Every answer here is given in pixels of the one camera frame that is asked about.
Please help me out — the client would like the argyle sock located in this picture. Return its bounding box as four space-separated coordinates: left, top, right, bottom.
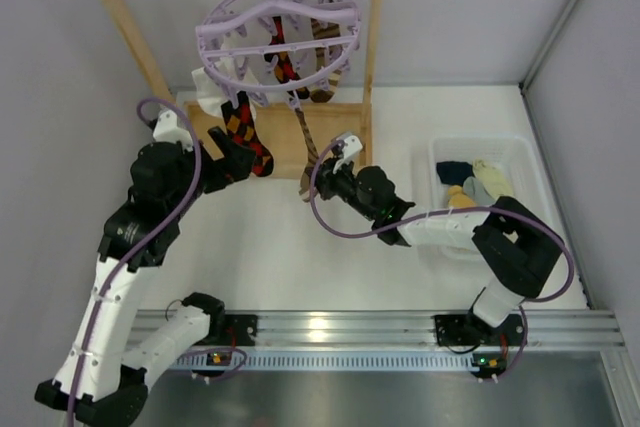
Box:
221 91 274 177
264 16 300 84

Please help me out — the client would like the white plastic basket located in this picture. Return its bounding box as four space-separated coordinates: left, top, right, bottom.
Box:
428 132 534 262

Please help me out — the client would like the aluminium mounting rail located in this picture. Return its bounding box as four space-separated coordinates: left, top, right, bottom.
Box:
124 309 626 349

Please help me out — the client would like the brown striped sock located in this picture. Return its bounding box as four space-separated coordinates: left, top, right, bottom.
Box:
310 18 343 103
295 109 319 203

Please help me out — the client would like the purple round clip hanger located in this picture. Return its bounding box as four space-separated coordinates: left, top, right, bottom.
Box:
195 0 361 109

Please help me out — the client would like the mustard yellow sock in basket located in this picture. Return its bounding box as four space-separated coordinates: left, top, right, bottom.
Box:
447 185 477 209

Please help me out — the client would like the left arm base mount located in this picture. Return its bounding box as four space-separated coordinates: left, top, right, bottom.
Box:
199 313 259 381

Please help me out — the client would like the pale yellow sock in basket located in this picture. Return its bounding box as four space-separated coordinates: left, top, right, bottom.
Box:
472 159 515 199

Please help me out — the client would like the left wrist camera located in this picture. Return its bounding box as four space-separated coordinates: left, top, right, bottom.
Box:
152 109 193 144

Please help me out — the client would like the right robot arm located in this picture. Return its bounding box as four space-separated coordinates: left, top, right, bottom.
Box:
312 158 564 336

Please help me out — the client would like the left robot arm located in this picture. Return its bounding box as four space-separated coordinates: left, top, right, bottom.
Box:
35 127 255 426

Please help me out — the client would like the navy sock in basket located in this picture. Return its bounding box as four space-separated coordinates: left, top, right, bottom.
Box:
436 161 473 186

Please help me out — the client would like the wooden hanger rack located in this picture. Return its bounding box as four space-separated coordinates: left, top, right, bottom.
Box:
101 0 382 179

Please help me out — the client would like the white slotted cable duct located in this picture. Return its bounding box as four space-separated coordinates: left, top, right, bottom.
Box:
170 350 504 372

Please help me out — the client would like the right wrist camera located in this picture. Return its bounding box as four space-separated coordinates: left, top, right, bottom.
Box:
331 132 363 163

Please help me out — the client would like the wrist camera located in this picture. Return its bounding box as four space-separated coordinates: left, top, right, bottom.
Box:
331 132 363 163
152 109 193 144

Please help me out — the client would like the white sock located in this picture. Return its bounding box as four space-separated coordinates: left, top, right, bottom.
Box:
191 36 258 119

